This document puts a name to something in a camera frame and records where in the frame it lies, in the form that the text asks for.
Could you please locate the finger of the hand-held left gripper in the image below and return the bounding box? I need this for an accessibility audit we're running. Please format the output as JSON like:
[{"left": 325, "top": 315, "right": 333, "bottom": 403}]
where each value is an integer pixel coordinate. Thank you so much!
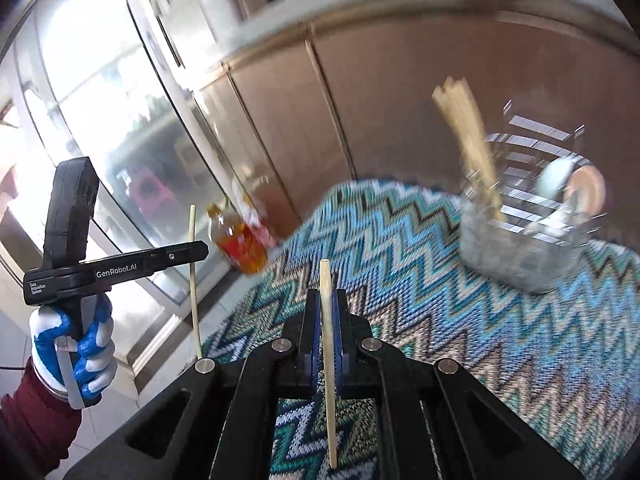
[{"left": 144, "top": 240, "right": 210, "bottom": 273}]

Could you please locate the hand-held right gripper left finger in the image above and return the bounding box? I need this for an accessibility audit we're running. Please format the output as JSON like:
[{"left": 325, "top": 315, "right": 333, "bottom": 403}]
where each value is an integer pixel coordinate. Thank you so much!
[{"left": 62, "top": 289, "right": 322, "bottom": 480}]

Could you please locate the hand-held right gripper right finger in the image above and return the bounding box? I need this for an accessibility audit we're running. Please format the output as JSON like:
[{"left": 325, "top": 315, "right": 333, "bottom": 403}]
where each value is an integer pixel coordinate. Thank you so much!
[{"left": 336, "top": 287, "right": 586, "bottom": 480}]

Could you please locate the bamboo chopstick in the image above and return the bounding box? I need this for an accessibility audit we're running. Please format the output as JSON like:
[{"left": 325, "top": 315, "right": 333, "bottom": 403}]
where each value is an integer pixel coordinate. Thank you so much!
[
  {"left": 459, "top": 77, "right": 505, "bottom": 221},
  {"left": 188, "top": 205, "right": 204, "bottom": 361},
  {"left": 320, "top": 259, "right": 339, "bottom": 469}
]

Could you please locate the clear glass jar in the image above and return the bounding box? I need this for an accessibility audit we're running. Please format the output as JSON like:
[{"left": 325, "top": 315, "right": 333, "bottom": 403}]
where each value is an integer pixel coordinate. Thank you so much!
[{"left": 459, "top": 175, "right": 518, "bottom": 283}]

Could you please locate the clear glass cup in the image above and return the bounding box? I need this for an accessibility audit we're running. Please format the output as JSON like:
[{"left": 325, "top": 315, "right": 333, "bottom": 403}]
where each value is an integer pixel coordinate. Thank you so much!
[{"left": 500, "top": 132, "right": 602, "bottom": 294}]

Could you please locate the light blue ceramic spoon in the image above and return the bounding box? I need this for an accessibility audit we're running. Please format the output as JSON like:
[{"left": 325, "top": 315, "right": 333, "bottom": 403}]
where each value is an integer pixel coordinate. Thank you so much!
[{"left": 540, "top": 159, "right": 577, "bottom": 202}]

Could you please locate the pink ceramic spoon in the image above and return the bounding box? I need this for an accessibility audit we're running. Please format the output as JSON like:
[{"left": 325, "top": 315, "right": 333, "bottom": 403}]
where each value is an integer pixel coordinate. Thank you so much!
[{"left": 567, "top": 165, "right": 607, "bottom": 217}]

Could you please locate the person's left forearm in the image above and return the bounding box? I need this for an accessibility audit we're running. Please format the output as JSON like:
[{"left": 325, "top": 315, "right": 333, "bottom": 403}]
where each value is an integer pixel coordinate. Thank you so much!
[{"left": 0, "top": 357, "right": 84, "bottom": 479}]

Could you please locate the person's left hand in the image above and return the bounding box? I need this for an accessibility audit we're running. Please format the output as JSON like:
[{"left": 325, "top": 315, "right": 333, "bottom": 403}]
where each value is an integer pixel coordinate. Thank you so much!
[{"left": 30, "top": 292, "right": 119, "bottom": 409}]

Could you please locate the amber oil bottle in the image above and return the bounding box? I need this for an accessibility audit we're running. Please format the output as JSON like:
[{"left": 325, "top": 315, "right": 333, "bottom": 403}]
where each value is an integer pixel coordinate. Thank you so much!
[{"left": 207, "top": 202, "right": 269, "bottom": 276}]

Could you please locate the red plastic stool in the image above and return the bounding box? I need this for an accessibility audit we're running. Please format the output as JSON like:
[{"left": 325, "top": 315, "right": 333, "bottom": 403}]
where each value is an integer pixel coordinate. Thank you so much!
[{"left": 127, "top": 167, "right": 176, "bottom": 215}]

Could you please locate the red label bottle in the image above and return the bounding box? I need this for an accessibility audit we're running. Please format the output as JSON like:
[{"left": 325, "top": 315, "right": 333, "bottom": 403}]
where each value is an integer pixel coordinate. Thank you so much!
[{"left": 240, "top": 192, "right": 279, "bottom": 252}]

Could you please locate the zigzag woven mat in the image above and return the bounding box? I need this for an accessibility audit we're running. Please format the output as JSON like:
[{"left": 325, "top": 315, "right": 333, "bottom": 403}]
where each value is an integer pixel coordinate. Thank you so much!
[{"left": 197, "top": 179, "right": 640, "bottom": 480}]

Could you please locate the glass sliding door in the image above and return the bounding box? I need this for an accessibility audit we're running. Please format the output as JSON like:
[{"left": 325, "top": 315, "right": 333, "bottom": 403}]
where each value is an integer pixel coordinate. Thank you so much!
[{"left": 0, "top": 0, "right": 301, "bottom": 396}]

